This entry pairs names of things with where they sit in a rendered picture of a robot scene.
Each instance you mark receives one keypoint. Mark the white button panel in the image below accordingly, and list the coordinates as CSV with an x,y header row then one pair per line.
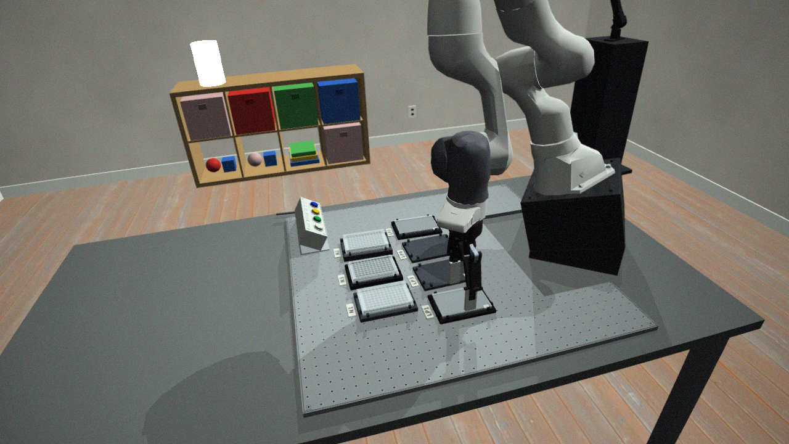
x,y
312,234

